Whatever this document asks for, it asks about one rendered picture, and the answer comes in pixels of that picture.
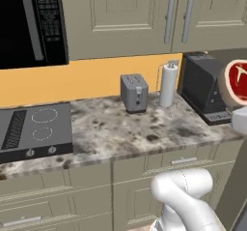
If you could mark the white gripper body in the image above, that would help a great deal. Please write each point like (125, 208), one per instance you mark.
(240, 120)

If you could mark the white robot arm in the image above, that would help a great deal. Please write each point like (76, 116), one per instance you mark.
(185, 199)

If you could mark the red raw steak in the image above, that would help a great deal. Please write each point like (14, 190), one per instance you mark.
(237, 80)

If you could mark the black coffee machine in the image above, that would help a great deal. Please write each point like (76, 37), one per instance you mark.
(199, 86)

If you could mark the white paper towel roll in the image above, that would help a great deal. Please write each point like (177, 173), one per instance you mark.
(168, 86)

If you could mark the narrow beige cupboard door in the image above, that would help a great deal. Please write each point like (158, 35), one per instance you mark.
(218, 15)

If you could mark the grey toaster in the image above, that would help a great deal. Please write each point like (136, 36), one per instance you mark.
(133, 94)

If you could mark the beige lower cupboard door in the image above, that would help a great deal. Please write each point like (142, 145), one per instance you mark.
(135, 202)

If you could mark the wide beige cupboard door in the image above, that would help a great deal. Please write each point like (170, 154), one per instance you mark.
(122, 19)

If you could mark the grey hob knob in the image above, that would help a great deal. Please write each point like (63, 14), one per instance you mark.
(30, 152)
(52, 150)

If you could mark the beige wide drawer front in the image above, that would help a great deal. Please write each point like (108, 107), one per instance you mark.
(58, 214)
(54, 185)

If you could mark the black hob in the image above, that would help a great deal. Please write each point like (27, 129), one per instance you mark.
(35, 130)

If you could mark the black microwave oven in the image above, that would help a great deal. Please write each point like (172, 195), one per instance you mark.
(13, 22)

